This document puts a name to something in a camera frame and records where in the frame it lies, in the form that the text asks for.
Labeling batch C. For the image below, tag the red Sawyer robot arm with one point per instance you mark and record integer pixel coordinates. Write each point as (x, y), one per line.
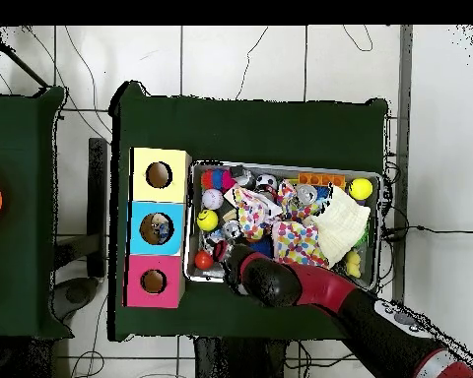
(315, 287)

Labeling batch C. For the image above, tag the crushed silver can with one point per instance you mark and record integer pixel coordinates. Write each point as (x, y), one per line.
(306, 194)

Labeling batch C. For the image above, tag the black and white soccer ball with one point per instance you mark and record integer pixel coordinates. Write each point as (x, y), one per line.
(266, 183)

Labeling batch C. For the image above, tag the yellow smiley ball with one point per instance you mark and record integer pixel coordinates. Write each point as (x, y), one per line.
(207, 220)

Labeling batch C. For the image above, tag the shallow clear bin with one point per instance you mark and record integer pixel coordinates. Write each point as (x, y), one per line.
(376, 220)

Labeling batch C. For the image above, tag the black flat panel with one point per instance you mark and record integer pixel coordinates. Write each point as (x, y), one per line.
(98, 205)

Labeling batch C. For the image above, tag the wooden box with three holes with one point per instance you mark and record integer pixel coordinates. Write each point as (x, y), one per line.
(142, 236)

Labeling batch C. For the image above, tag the cream muslin cloth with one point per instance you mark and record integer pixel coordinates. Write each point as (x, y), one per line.
(343, 224)

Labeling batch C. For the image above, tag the white baseball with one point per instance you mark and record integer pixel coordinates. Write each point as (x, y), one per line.
(213, 198)

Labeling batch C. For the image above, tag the green covered side table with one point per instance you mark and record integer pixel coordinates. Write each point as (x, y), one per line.
(24, 236)

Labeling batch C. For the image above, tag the yellow rubber duck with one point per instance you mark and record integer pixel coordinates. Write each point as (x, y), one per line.
(352, 263)

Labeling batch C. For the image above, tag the grey floor stand base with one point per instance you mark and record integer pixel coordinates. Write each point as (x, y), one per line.
(75, 293)

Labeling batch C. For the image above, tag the red ball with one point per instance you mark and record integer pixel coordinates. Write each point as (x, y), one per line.
(204, 260)

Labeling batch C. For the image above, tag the rainbow spiky toy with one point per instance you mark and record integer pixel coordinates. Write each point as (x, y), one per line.
(217, 179)

